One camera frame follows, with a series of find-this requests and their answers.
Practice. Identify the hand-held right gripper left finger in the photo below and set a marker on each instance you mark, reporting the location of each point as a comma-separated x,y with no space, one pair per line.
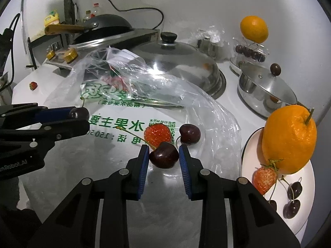
143,173

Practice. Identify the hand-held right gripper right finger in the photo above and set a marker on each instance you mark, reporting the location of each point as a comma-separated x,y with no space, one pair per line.
185,175

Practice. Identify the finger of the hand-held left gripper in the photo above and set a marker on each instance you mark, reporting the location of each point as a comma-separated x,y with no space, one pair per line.
51,113
64,129

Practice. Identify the dark red cherry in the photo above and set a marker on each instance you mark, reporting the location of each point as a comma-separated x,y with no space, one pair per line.
164,156
294,189
190,133
79,113
291,209
272,204

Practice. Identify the small red strawberry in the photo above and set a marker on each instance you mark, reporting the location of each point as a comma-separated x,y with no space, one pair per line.
33,85
157,134

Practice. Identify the green printed plastic bag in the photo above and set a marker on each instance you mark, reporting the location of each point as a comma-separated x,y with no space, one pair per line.
108,134

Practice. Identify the large red strawberry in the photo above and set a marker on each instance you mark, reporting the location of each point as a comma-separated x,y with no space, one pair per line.
263,180

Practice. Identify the white round plate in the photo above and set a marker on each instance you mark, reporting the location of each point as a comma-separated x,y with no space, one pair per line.
306,186

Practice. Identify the gold cooker knob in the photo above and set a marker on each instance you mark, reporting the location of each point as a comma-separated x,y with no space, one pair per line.
69,55
51,54

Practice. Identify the black metal rack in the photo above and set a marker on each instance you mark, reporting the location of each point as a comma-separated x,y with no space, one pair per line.
32,54

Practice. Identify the yellow oil jug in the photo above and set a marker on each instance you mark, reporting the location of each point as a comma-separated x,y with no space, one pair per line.
53,19

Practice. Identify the small steel pot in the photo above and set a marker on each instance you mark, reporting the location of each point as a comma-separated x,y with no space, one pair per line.
248,87

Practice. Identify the grey vertical pipe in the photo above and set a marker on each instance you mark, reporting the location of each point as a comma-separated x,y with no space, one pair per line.
67,5

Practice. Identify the large orange with stem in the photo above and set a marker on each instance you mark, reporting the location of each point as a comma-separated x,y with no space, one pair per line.
289,139

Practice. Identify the red capped bottle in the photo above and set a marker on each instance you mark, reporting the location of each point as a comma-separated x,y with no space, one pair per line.
96,10

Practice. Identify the large steel dome lid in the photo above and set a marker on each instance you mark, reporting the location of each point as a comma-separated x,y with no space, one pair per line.
181,62

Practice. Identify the steel induction cooker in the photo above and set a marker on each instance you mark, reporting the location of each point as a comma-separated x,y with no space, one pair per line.
139,35

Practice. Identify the pot lid with brown knob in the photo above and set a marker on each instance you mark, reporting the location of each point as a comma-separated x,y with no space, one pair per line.
269,82

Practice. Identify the steel cup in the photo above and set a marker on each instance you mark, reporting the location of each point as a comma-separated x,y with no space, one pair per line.
209,47

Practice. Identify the heap of dark cherries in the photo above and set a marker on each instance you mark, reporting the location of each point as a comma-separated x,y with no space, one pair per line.
248,51

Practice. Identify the crumpled clear plastic bag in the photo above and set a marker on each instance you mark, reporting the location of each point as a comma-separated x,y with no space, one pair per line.
212,32

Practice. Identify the clear glass container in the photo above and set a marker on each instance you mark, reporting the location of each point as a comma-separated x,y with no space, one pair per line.
263,47

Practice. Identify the small round orange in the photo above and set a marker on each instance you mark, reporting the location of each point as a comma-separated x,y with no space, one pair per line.
253,28

